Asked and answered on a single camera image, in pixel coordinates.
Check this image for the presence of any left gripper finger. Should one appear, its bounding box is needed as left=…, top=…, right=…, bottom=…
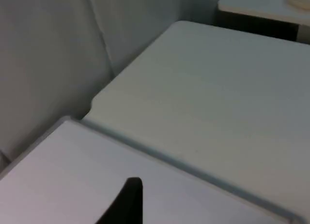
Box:
left=95, top=177, right=144, bottom=224

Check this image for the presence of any white side table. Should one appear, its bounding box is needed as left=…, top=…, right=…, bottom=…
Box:
left=217, top=0, right=310, bottom=45

